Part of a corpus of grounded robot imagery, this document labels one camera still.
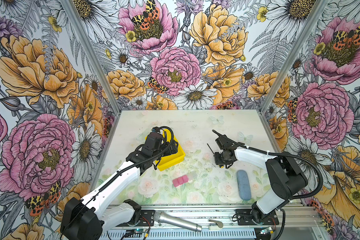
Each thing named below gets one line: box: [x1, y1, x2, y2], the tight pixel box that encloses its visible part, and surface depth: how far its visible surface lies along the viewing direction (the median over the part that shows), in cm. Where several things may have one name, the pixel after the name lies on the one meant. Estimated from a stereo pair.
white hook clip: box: [208, 219, 224, 231], surface depth 72 cm
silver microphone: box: [153, 211, 203, 232], surface depth 73 cm
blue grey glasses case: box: [236, 169, 252, 201], surface depth 84 cm
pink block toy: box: [172, 174, 189, 187], surface depth 87 cm
